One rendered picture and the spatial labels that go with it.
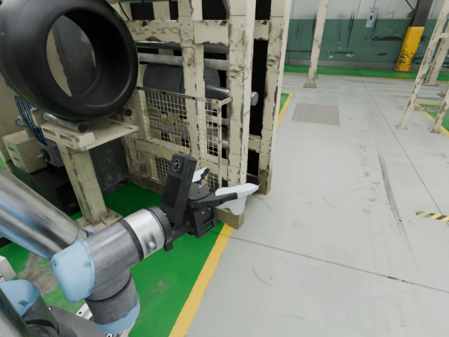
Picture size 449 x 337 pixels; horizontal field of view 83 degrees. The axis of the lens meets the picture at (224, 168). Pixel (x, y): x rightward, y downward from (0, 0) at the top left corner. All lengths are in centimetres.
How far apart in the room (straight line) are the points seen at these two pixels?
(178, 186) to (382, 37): 996
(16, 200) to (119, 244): 16
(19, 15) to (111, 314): 114
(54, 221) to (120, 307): 18
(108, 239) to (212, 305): 122
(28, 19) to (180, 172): 102
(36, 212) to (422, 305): 184
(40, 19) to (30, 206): 96
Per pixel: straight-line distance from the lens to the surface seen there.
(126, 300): 49
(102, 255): 41
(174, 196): 45
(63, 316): 83
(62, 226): 52
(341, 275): 184
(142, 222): 43
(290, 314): 160
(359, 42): 1015
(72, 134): 148
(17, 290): 61
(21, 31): 133
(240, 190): 48
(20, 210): 48
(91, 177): 199
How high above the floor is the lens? 136
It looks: 30 degrees down
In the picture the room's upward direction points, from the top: straight up
